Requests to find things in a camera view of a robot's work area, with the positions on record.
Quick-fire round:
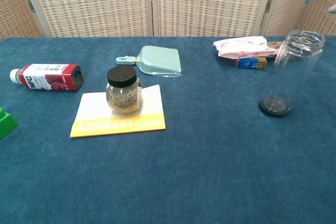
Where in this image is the clear glass jar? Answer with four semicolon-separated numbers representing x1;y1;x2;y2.
258;29;326;117

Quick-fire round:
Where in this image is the woven folding screen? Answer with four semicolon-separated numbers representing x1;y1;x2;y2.
0;0;336;40

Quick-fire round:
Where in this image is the white pink snack packet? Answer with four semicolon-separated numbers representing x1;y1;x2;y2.
213;36;276;60

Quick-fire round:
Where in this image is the green toy block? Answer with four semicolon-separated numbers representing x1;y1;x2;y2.
0;107;18;140

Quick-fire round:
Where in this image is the brown red patterned packet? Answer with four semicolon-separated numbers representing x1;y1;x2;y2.
266;40;286;57

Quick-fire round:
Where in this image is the blue orange small box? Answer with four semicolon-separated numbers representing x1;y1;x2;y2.
235;56;268;70

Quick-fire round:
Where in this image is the glass jar black lid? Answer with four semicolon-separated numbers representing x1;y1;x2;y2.
106;66;142;115

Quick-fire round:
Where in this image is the yellow white booklet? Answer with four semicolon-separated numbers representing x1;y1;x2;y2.
69;84;166;138

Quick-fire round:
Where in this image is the blue tablecloth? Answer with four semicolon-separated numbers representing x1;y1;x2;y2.
0;36;336;224

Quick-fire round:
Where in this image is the mint green dustpan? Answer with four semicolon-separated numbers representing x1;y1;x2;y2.
115;45;182;78

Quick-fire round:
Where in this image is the red label juice bottle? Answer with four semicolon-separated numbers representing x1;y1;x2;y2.
9;63;85;93

